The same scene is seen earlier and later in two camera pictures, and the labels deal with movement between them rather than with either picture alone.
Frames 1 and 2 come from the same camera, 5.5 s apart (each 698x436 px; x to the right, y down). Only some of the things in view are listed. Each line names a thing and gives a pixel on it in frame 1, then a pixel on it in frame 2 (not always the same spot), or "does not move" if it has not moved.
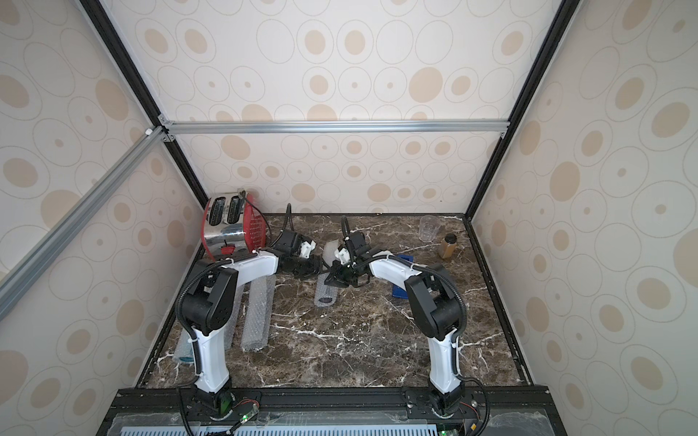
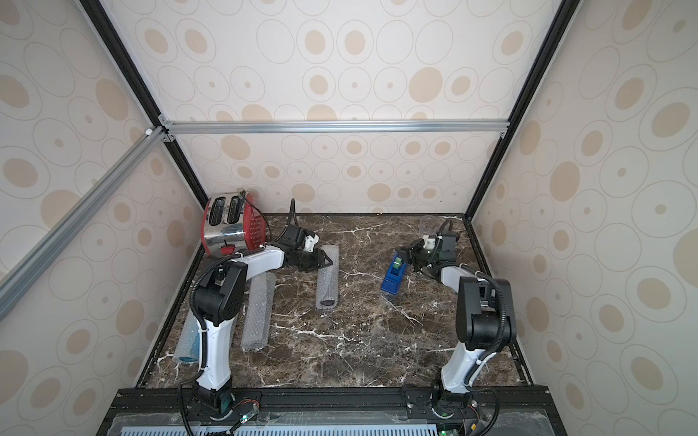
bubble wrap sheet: x=260 y=297 does not move
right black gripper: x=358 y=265 -> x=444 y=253
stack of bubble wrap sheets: x=324 y=294 does not move
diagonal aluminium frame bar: x=23 y=274 does not move
